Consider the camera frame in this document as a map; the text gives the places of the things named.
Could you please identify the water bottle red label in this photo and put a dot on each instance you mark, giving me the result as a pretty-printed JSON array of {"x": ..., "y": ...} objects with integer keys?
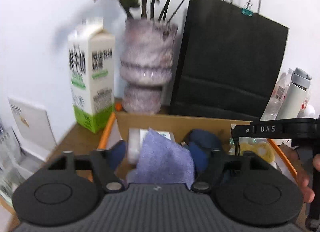
[{"x": 277, "y": 96}]

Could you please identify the white wall heater panel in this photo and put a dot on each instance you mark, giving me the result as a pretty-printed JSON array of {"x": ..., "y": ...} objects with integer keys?
[{"x": 33, "y": 123}]

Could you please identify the teal binder clip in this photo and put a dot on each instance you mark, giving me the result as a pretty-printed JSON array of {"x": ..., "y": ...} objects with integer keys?
[{"x": 246, "y": 10}]

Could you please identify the white thermos bottle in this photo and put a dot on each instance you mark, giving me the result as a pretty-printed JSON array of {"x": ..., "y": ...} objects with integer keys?
[{"x": 295, "y": 96}]

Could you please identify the person's right hand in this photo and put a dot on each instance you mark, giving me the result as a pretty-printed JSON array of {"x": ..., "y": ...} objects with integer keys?
[{"x": 303, "y": 154}]

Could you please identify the white translucent plastic box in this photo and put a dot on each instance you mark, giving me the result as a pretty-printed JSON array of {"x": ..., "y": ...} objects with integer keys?
[{"x": 145, "y": 143}]

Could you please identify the white green milk carton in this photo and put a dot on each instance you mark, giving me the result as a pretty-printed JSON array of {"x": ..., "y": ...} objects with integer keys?
[{"x": 91, "y": 66}]

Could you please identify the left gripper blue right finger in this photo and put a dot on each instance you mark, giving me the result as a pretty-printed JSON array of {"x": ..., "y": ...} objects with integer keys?
[{"x": 202, "y": 153}]

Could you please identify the red cardboard box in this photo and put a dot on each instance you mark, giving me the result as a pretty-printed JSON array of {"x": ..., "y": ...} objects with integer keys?
[{"x": 119, "y": 123}]

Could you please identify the purple knitted cloth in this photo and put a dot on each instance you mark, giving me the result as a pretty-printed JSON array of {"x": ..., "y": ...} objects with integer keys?
[{"x": 173, "y": 165}]

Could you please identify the white and tan plush toy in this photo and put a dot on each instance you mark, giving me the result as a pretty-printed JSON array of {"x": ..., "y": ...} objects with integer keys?
[{"x": 261, "y": 147}]

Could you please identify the dark blue zipper pouch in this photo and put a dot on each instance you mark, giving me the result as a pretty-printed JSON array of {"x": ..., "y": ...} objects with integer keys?
[{"x": 200, "y": 137}]

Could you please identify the black paper bag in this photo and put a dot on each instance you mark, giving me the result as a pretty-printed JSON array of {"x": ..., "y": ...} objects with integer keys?
[{"x": 228, "y": 63}]

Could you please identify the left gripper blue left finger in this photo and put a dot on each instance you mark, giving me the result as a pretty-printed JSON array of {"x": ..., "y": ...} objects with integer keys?
[{"x": 109, "y": 159}]

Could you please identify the purple marbled vase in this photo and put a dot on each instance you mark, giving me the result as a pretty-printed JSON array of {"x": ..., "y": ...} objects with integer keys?
[{"x": 146, "y": 64}]

